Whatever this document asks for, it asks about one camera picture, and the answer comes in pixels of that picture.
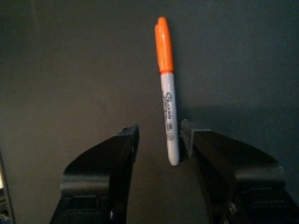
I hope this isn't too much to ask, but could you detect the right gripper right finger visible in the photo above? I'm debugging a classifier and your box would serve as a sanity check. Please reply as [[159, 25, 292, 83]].
[[179, 118, 299, 224]]

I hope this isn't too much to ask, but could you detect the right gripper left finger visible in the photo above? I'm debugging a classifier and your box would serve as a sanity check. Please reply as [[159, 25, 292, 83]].
[[49, 123, 140, 224]]

